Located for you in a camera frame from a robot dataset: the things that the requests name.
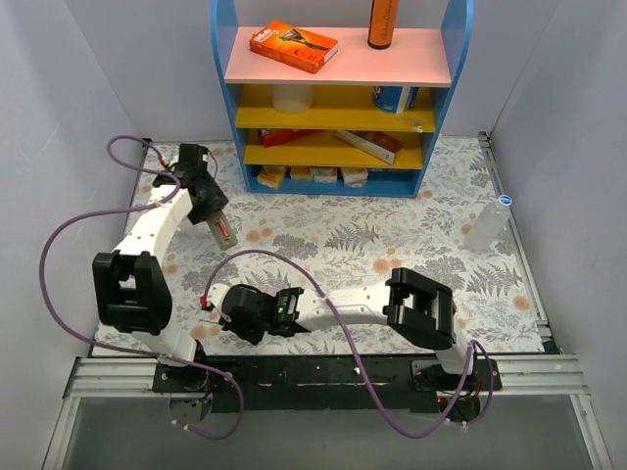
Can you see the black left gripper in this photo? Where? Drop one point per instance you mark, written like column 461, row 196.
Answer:
column 207, row 202

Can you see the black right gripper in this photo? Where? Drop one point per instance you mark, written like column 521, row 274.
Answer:
column 235, row 318

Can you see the grey remote control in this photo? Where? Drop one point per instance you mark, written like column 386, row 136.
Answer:
column 223, row 244

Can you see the red yellow battery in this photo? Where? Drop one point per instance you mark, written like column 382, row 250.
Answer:
column 225, row 233

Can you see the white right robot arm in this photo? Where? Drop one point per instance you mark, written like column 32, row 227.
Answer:
column 421, row 310

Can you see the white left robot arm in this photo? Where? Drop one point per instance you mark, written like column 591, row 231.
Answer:
column 131, row 289

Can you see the yellow soap box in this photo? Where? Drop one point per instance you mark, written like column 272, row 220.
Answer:
column 272, row 176

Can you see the red box left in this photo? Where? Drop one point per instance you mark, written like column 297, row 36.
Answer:
column 271, row 137

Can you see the floral tablecloth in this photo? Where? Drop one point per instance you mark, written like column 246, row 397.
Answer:
column 345, row 242

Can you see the white cup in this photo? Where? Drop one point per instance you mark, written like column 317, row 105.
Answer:
column 292, row 98

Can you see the blue shelf unit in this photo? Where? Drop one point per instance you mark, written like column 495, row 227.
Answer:
column 431, row 59

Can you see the white soap box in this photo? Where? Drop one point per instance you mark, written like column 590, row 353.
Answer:
column 354, row 177

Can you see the orange razor box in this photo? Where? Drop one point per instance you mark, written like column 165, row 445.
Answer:
column 293, row 46

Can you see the red white long box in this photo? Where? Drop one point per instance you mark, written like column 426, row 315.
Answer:
column 381, row 145

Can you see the blue white can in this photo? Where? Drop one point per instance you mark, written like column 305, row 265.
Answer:
column 394, row 100

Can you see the orange bottle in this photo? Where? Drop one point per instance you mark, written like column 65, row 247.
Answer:
column 382, row 23

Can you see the clear plastic water bottle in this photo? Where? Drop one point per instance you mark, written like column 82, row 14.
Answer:
column 488, row 224

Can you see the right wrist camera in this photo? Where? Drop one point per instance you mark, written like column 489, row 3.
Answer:
column 214, row 298

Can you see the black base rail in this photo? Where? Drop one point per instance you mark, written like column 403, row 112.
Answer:
column 414, row 382

